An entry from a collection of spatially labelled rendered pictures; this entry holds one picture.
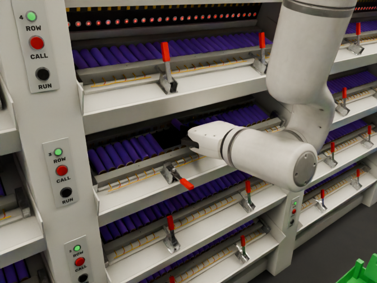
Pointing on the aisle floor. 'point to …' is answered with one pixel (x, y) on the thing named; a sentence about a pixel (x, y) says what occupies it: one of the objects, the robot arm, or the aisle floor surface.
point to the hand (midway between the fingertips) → (191, 131)
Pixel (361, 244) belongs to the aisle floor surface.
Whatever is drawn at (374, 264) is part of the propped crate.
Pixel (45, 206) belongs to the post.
